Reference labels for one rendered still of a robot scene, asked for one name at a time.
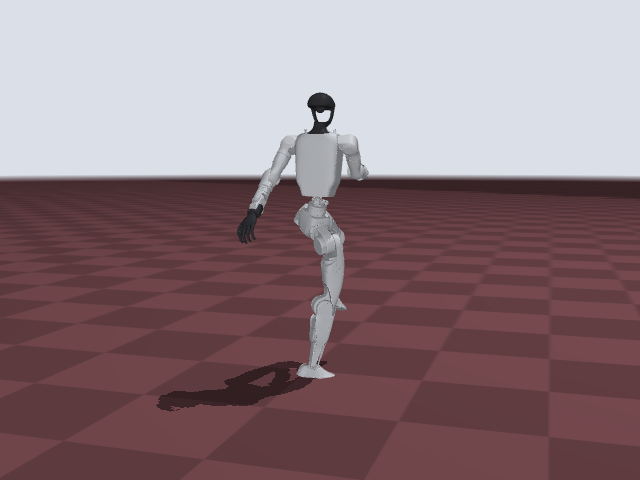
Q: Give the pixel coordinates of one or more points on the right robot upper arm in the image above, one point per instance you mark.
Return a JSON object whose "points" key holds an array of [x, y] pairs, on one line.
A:
{"points": [[348, 144]]}

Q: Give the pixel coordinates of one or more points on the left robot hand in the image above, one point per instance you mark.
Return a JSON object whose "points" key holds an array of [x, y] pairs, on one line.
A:
{"points": [[247, 225]]}

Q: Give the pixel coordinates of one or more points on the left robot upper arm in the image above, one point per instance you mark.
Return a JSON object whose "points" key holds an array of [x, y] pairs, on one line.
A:
{"points": [[287, 148]]}

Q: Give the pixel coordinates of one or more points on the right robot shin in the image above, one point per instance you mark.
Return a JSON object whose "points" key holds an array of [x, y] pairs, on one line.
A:
{"points": [[320, 328]]}

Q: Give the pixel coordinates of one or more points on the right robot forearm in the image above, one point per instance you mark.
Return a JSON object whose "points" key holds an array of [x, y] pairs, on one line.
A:
{"points": [[364, 173]]}

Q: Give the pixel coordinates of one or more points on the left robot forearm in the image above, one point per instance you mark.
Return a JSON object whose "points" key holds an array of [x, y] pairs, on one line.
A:
{"points": [[263, 192]]}

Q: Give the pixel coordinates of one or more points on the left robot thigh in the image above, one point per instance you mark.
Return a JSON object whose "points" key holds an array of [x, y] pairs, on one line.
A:
{"points": [[333, 228]]}

